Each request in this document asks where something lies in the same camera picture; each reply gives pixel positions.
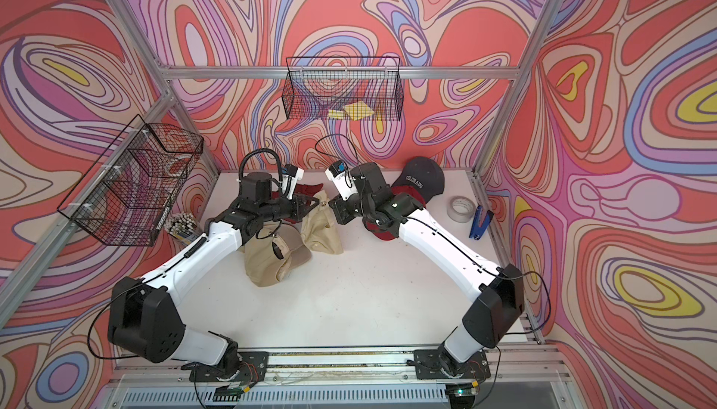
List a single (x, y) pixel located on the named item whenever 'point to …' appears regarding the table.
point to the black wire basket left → (122, 197)
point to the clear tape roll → (460, 208)
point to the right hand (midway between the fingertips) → (333, 210)
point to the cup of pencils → (182, 226)
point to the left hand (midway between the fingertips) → (320, 202)
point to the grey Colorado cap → (424, 174)
